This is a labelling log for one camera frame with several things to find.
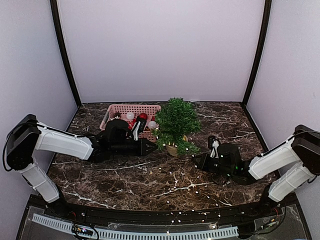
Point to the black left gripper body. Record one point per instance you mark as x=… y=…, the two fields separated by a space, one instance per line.
x=119 y=148

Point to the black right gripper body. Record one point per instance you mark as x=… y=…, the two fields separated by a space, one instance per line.
x=225 y=171

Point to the small green christmas tree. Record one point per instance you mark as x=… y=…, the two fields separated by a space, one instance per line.
x=176 y=119

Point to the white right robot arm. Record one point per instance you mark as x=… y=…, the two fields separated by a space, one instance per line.
x=299 y=154

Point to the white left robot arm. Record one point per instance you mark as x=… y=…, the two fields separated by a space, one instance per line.
x=30 y=135

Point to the beige tree pot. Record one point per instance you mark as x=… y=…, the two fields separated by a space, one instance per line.
x=172 y=150

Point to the white ball ornament right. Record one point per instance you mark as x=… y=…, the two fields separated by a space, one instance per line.
x=152 y=125

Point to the white ball ornament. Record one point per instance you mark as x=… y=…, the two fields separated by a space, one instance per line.
x=130 y=116
x=152 y=125

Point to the pink plastic basket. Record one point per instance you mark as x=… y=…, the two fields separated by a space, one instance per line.
x=118 y=111

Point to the red ball ornament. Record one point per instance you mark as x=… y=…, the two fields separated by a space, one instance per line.
x=143 y=116

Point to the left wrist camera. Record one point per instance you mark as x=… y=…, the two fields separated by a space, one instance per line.
x=138 y=128

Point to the white slotted cable duct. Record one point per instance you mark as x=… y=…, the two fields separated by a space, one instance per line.
x=98 y=233

